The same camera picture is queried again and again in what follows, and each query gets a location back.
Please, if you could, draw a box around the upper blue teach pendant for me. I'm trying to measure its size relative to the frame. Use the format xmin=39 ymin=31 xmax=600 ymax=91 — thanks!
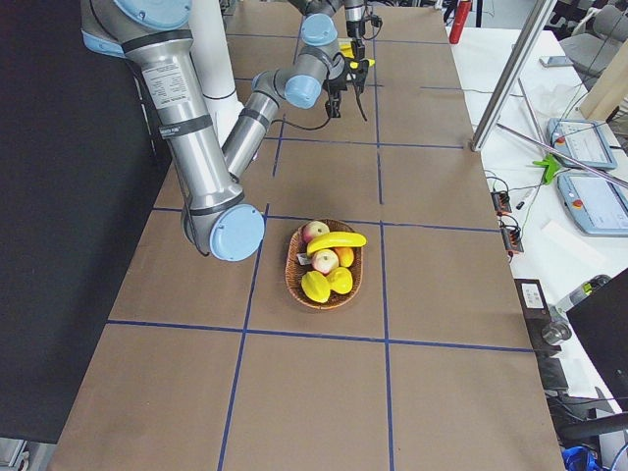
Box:
xmin=547 ymin=118 xmax=617 ymax=171

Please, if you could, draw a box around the aluminium frame post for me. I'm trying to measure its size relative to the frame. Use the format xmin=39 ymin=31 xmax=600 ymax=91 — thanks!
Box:
xmin=470 ymin=0 xmax=556 ymax=152

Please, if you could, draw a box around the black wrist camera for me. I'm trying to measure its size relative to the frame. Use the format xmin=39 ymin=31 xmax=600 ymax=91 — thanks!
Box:
xmin=344 ymin=59 xmax=370 ymax=95
xmin=364 ymin=14 xmax=383 ymax=41

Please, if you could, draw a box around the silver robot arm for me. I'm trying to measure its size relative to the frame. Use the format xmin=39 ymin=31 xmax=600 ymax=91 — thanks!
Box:
xmin=80 ymin=1 xmax=344 ymax=262
xmin=288 ymin=0 xmax=367 ymax=61

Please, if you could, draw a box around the white pole with base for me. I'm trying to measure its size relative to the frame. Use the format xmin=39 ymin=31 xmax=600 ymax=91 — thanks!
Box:
xmin=188 ymin=0 xmax=243 ymax=145

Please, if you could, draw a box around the orange connector module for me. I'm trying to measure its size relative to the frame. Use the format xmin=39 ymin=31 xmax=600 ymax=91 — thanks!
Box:
xmin=491 ymin=190 xmax=512 ymax=216
xmin=499 ymin=223 xmax=524 ymax=256

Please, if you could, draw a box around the yellow star fruit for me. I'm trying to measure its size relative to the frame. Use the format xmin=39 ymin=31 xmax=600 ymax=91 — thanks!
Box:
xmin=300 ymin=270 xmax=331 ymax=303

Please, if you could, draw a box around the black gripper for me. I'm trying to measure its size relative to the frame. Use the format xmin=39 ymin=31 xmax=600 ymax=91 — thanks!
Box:
xmin=323 ymin=58 xmax=348 ymax=117
xmin=345 ymin=20 xmax=364 ymax=61

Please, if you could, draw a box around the brown wicker basket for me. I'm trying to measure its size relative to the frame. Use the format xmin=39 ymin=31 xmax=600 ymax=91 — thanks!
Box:
xmin=285 ymin=219 xmax=366 ymax=310

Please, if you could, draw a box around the blue teach pendant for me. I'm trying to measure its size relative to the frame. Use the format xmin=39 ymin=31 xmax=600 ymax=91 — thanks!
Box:
xmin=556 ymin=173 xmax=627 ymax=236
xmin=547 ymin=118 xmax=617 ymax=171

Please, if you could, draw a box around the red cylinder bottle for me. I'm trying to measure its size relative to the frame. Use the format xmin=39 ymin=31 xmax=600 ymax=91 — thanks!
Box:
xmin=448 ymin=0 xmax=473 ymax=45

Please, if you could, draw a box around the grey office chair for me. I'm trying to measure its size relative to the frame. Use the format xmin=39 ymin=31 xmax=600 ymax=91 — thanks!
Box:
xmin=559 ymin=5 xmax=627 ymax=80

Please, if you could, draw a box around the black monitor screen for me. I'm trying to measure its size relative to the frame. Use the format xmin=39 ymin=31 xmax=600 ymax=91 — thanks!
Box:
xmin=567 ymin=270 xmax=628 ymax=412

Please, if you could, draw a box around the lower blue teach pendant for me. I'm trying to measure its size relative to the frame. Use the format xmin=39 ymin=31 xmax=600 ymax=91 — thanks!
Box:
xmin=556 ymin=173 xmax=627 ymax=236

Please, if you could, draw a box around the white price tag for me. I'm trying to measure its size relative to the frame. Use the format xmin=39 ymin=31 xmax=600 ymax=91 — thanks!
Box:
xmin=296 ymin=253 xmax=311 ymax=266

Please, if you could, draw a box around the white paper note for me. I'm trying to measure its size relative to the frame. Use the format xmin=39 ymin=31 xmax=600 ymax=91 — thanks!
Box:
xmin=541 ymin=220 xmax=606 ymax=265

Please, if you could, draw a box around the black power adapter box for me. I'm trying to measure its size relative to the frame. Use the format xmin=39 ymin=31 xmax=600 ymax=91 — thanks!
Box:
xmin=514 ymin=279 xmax=550 ymax=320

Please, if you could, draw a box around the green handled reacher grabber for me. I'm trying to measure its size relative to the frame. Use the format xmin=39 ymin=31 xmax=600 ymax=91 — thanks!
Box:
xmin=496 ymin=123 xmax=628 ymax=189

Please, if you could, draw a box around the yellow lemon fruit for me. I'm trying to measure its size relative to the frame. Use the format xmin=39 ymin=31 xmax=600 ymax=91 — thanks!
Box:
xmin=326 ymin=266 xmax=353 ymax=294

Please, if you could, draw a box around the red yellow mango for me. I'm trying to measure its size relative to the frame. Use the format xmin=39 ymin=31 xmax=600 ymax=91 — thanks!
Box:
xmin=334 ymin=246 xmax=355 ymax=268

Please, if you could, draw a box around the yellow banana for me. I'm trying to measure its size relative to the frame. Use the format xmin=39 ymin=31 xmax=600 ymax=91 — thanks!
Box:
xmin=306 ymin=232 xmax=367 ymax=256
xmin=344 ymin=56 xmax=375 ymax=70
xmin=339 ymin=42 xmax=352 ymax=57

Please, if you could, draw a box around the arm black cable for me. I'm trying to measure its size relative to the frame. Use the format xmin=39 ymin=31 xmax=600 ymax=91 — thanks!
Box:
xmin=181 ymin=53 xmax=369 ymax=257

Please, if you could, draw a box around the black smartphone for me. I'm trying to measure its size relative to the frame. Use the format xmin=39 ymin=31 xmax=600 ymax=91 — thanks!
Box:
xmin=539 ymin=55 xmax=574 ymax=68

